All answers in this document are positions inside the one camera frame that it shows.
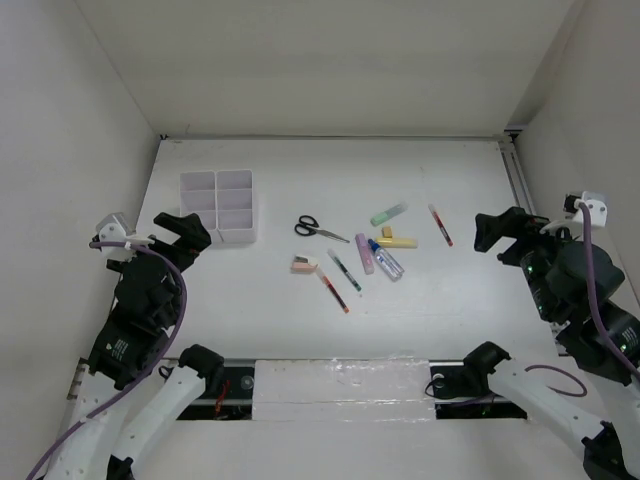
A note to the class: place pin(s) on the aluminium rail right side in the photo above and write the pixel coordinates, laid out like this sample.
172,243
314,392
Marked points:
515,173

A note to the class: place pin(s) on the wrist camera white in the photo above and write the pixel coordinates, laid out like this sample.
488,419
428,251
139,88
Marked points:
574,217
116,228

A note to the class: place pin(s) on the green highlighter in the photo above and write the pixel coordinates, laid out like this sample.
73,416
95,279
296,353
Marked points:
388,214

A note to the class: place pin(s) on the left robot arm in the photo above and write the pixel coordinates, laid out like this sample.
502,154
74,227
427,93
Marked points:
126,400

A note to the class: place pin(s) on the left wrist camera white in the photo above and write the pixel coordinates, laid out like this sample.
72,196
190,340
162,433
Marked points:
116,228

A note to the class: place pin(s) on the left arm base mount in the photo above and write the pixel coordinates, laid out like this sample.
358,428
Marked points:
228,391

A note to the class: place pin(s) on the pink white stapler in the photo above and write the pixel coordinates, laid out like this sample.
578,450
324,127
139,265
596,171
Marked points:
304,264

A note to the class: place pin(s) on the white six-compartment organizer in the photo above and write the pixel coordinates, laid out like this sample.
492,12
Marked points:
225,201

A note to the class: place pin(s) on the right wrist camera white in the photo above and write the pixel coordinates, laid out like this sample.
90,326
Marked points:
574,217

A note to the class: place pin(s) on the red gel pen long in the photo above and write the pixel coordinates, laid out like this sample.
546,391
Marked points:
329,285

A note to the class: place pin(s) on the yellow highlighter body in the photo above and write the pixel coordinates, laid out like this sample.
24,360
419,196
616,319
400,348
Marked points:
397,242

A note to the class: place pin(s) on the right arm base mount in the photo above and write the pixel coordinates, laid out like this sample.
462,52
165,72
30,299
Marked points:
456,398

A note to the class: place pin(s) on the clear blue-capped glue bottle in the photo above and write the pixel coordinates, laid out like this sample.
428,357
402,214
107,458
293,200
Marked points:
386,261

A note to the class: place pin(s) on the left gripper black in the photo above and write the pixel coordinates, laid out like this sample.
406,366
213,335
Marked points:
194,236

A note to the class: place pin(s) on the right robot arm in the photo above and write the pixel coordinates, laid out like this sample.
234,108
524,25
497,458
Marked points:
571,282

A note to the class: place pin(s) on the black-handled scissors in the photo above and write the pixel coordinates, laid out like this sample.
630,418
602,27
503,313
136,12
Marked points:
308,226

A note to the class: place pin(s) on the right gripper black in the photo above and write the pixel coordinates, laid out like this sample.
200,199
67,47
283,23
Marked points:
516,222

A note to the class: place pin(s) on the pink highlighter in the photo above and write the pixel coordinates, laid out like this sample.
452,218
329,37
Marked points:
365,253

